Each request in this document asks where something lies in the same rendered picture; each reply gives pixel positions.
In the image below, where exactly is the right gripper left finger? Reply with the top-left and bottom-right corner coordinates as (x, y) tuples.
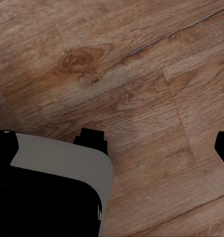
(0, 131), (19, 179)

